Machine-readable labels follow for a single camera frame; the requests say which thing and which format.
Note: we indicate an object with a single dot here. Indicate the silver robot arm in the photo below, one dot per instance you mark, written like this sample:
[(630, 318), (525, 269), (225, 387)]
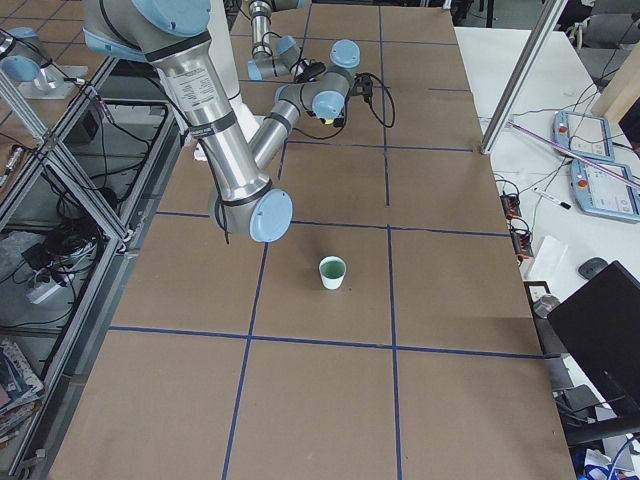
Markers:
[(188, 43), (274, 55)]

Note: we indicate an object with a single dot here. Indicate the green plastic cup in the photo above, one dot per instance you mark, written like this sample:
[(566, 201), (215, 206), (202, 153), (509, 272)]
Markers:
[(332, 270)]

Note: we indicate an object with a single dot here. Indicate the stack of books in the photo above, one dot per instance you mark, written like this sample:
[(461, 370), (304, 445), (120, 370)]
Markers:
[(21, 389)]

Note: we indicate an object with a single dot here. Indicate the metal cylinder weight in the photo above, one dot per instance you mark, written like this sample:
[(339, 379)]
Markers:
[(544, 305)]

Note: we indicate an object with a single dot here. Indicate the black marker pen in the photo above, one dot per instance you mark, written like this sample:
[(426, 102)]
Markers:
[(543, 194)]

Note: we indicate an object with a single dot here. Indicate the grey computer mouse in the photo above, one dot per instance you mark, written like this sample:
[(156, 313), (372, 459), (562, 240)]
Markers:
[(591, 267)]

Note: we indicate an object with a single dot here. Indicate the lower blue teach pendant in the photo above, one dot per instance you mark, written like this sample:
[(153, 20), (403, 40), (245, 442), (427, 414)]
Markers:
[(599, 194)]

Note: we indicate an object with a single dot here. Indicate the blue teach pendant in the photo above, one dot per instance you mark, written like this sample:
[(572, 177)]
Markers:
[(599, 194), (587, 135)]

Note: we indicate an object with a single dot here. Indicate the upper blue teach pendant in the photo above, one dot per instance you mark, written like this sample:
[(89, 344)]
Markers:
[(587, 135)]

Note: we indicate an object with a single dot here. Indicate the black laptop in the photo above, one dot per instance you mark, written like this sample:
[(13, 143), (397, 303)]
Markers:
[(599, 327)]

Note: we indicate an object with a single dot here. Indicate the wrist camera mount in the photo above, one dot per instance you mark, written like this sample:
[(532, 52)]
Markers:
[(363, 87)]

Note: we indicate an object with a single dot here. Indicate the aluminium frame post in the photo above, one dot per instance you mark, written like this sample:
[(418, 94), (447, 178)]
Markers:
[(533, 47)]

